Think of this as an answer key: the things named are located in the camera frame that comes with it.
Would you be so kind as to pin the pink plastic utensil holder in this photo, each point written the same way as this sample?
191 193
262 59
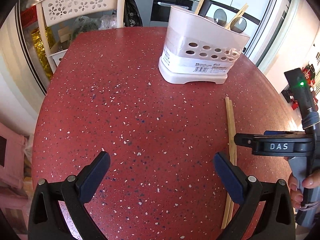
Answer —
197 49

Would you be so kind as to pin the plain bamboo chopstick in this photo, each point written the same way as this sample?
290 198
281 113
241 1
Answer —
228 159
233 139

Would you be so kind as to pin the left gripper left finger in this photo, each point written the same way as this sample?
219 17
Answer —
91 176

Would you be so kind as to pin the bamboo chopstick teal patterned end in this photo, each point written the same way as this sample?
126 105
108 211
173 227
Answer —
239 14

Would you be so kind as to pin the black plastic bag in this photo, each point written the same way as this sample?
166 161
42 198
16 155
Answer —
132 16

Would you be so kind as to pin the person right hand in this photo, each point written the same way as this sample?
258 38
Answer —
310 182

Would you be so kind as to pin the small dark translucent spoon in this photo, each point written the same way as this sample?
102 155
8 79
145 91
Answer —
220 17

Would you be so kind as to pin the pink plastic stool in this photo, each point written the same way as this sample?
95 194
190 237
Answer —
12 169

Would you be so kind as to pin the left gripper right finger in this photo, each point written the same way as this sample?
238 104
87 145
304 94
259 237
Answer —
231 176

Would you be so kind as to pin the red decorated items pile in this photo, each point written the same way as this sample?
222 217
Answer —
300 89

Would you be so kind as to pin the large dark translucent spoon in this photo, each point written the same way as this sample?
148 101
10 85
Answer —
238 25

